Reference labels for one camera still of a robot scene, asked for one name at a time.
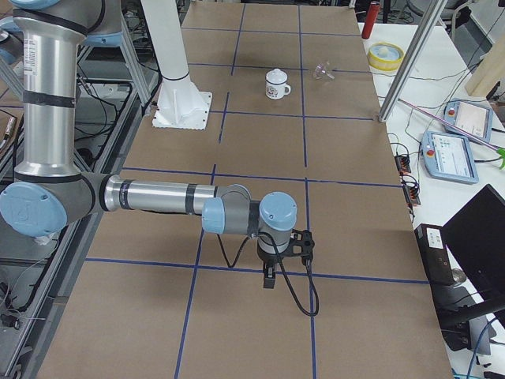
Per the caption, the aluminium side rail frame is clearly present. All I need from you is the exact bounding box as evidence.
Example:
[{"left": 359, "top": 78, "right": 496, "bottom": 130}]
[{"left": 0, "top": 15, "right": 159, "bottom": 379}]

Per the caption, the white enamel mug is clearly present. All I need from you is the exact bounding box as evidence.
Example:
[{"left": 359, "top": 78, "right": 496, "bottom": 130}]
[{"left": 265, "top": 80, "right": 291, "bottom": 100}]

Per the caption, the far blue teach pendant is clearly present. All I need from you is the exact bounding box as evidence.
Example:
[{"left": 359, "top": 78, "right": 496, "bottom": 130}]
[{"left": 443, "top": 99, "right": 493, "bottom": 142}]

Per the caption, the black monitor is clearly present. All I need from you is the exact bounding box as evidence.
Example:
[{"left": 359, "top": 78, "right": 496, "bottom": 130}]
[{"left": 439, "top": 184, "right": 504, "bottom": 328}]

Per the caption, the blue teach pendant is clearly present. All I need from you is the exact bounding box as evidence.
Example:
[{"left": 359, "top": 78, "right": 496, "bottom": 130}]
[
  {"left": 443, "top": 99, "right": 493, "bottom": 142},
  {"left": 421, "top": 130, "right": 479, "bottom": 184}
]

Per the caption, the long grabber stick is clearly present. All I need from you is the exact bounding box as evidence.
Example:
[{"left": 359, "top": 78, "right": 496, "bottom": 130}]
[{"left": 398, "top": 99, "right": 505, "bottom": 170}]

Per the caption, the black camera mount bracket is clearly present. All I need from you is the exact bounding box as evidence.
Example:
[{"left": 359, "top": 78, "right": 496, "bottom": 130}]
[{"left": 282, "top": 229, "right": 315, "bottom": 268}]

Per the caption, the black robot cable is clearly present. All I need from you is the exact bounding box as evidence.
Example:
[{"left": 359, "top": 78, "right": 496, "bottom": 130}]
[{"left": 218, "top": 231, "right": 320, "bottom": 317}]

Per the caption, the white mug lid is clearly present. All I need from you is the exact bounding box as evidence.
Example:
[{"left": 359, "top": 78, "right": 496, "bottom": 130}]
[{"left": 265, "top": 68, "right": 288, "bottom": 84}]

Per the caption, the aluminium frame post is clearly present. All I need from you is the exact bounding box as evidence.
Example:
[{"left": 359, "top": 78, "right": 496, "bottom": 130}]
[{"left": 378, "top": 0, "right": 447, "bottom": 122}]

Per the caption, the red cylinder tube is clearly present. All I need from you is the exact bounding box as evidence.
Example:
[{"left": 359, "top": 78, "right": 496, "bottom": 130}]
[{"left": 361, "top": 1, "right": 380, "bottom": 39}]

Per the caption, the yellow tape roll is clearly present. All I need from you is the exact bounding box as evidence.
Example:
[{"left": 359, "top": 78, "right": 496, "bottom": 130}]
[{"left": 367, "top": 42, "right": 405, "bottom": 71}]

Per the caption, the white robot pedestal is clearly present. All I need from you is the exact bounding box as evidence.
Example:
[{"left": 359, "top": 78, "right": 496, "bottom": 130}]
[{"left": 141, "top": 0, "right": 212, "bottom": 130}]

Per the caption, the black computer box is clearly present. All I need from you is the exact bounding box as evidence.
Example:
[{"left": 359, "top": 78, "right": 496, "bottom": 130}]
[{"left": 414, "top": 223, "right": 454, "bottom": 286}]

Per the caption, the near blue teach pendant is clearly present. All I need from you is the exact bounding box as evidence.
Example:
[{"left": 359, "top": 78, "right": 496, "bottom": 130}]
[{"left": 421, "top": 130, "right": 479, "bottom": 184}]

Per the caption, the orange connector block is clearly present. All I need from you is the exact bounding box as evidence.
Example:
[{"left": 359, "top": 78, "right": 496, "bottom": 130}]
[
  {"left": 402, "top": 185, "right": 421, "bottom": 207},
  {"left": 395, "top": 154, "right": 411, "bottom": 174}
]

